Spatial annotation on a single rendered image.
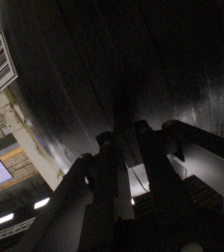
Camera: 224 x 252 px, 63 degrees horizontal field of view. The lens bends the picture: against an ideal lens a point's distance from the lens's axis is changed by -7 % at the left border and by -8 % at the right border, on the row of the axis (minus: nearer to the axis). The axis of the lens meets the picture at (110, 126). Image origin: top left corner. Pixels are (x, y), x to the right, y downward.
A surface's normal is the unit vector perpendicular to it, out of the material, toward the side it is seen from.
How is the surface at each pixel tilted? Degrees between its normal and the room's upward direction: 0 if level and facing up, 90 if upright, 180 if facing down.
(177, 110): 86
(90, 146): 86
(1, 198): 90
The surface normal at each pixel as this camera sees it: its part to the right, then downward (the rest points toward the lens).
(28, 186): 0.21, 0.37
